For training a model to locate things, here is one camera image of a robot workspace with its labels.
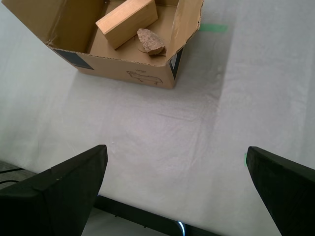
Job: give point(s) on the light wooden block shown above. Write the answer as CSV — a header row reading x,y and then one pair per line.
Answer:
x,y
128,22

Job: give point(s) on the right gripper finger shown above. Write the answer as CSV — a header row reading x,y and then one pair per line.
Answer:
x,y
49,204
288,196

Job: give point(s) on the brown cardboard box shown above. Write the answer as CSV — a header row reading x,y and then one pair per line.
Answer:
x,y
73,24

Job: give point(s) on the speckled pink granite rock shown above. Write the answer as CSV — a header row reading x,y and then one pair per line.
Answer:
x,y
151,41

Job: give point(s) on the short green tape strip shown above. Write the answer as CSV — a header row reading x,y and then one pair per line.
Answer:
x,y
214,27

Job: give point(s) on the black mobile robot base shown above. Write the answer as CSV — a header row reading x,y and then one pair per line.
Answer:
x,y
137,214

